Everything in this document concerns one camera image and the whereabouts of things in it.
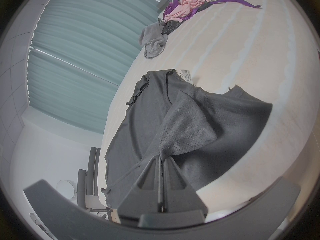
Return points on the round white lamp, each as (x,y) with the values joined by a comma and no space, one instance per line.
(65,187)

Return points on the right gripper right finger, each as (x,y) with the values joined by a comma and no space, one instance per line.
(180,196)

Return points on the grey bedside table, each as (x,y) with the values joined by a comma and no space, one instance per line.
(162,5)

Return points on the pile of clothes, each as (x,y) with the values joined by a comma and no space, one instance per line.
(185,6)

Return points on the bed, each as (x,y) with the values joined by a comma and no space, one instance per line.
(262,59)

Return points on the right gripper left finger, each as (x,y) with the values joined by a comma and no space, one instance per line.
(147,196)

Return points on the blue-green curtain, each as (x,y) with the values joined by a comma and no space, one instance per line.
(87,29)
(70,96)

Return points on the grey garment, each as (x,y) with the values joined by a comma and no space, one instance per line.
(152,39)

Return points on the black T-shirt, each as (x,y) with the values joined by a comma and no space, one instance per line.
(225,134)

